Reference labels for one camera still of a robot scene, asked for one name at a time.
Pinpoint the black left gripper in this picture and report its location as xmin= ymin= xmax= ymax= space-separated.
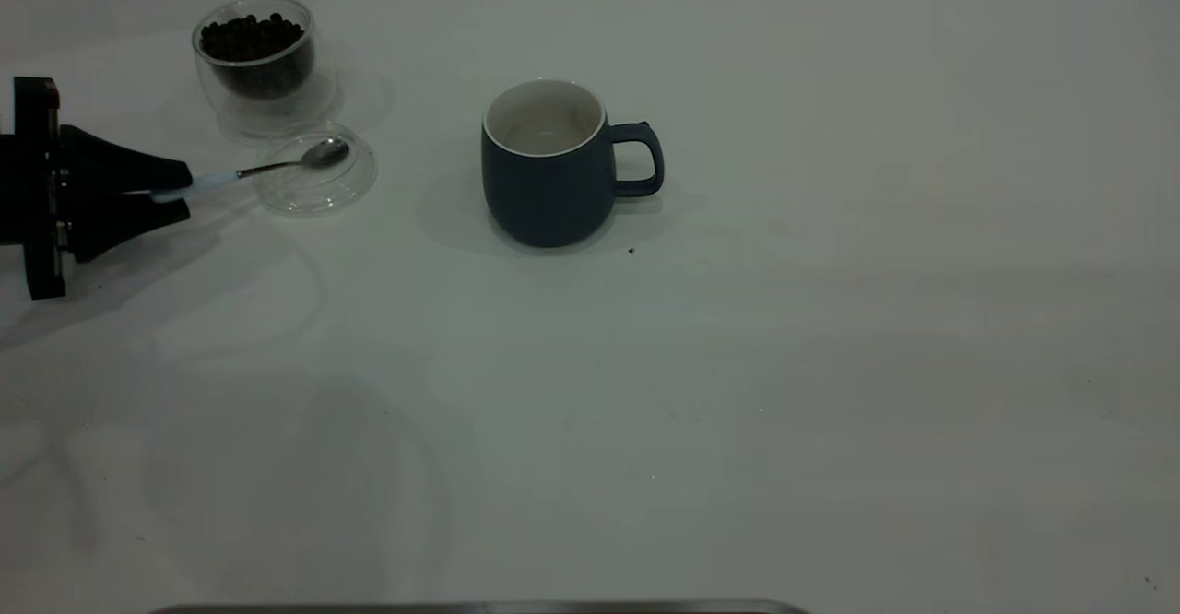
xmin=0 ymin=77 xmax=194 ymax=301

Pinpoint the white-handled metal spoon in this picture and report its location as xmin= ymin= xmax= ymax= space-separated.
xmin=150 ymin=137 xmax=351 ymax=204

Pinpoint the dark blue ceramic mug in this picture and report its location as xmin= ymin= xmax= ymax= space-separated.
xmin=480 ymin=79 xmax=665 ymax=249

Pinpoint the double-walled glass cup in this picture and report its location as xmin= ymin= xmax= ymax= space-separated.
xmin=191 ymin=0 xmax=339 ymax=137

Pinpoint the dark coffee beans heap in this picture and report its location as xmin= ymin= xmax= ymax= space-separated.
xmin=200 ymin=12 xmax=315 ymax=100

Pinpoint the clear glass lid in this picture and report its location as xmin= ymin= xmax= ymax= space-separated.
xmin=251 ymin=121 xmax=379 ymax=218

